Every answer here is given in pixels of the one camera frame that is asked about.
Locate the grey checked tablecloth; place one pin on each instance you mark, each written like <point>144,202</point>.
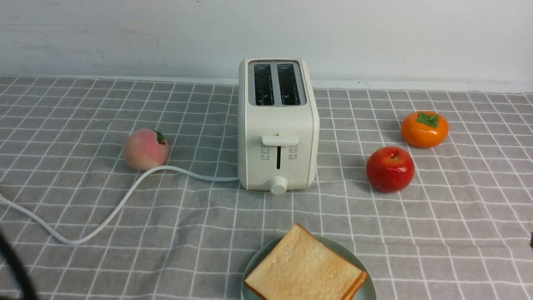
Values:
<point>459,231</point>

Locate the white two-slot toaster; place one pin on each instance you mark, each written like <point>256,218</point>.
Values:
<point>278,125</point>

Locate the pink peach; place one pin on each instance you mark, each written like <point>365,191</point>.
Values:
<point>146,149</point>

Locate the light green plate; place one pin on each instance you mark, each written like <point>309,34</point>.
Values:
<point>366,292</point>

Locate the red apple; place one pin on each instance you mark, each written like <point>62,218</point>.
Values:
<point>390,169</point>

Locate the orange persimmon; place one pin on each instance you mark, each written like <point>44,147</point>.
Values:
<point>424,129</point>

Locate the toast slice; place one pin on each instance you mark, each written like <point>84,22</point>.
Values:
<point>360,280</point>
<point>302,268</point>

